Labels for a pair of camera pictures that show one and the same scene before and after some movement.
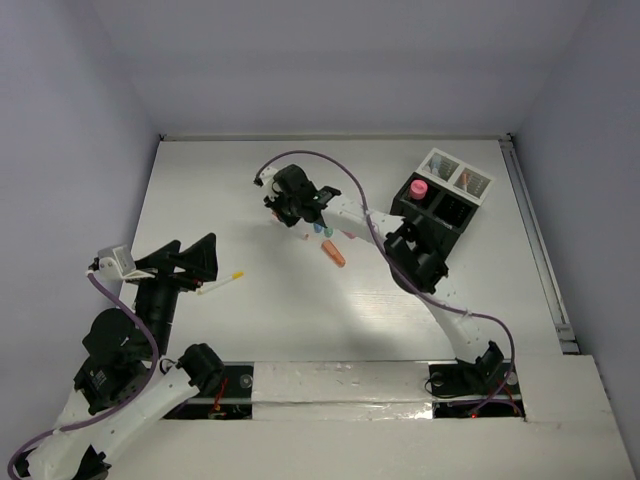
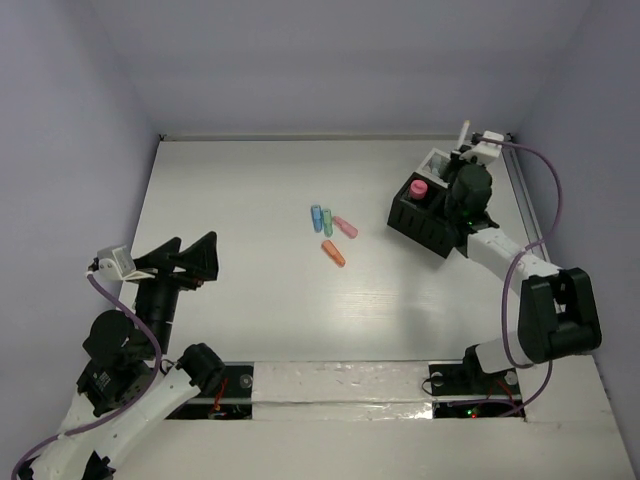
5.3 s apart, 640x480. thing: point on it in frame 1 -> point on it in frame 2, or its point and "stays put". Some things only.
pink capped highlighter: (418, 189) stays put
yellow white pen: (208, 286) -> (464, 130)
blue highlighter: (437, 161) stays put
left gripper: (167, 275) stays put
